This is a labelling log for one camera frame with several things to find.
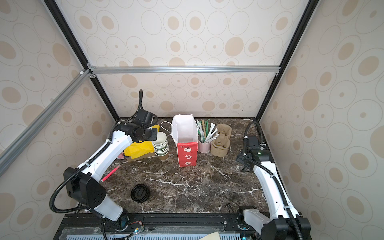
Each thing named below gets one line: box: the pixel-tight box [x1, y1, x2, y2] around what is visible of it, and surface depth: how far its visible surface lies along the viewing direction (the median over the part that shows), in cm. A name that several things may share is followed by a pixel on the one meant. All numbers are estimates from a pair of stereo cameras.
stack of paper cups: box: [152, 131, 169, 161], surface depth 85 cm
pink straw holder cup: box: [198, 140, 212, 154], surface depth 98 cm
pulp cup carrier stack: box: [210, 123, 232, 158], surface depth 95 cm
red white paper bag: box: [171, 114, 199, 168], surface depth 87 cm
